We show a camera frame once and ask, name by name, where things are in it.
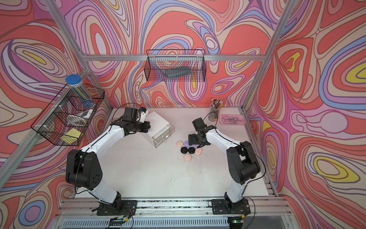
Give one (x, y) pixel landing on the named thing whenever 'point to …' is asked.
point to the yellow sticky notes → (71, 137)
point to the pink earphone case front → (187, 157)
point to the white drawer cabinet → (159, 130)
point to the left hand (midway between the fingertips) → (151, 126)
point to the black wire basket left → (64, 121)
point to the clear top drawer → (163, 135)
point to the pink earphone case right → (198, 151)
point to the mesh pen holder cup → (216, 104)
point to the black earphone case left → (184, 150)
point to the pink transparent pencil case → (232, 119)
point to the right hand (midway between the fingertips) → (197, 144)
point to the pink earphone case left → (179, 144)
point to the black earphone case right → (191, 150)
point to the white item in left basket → (85, 114)
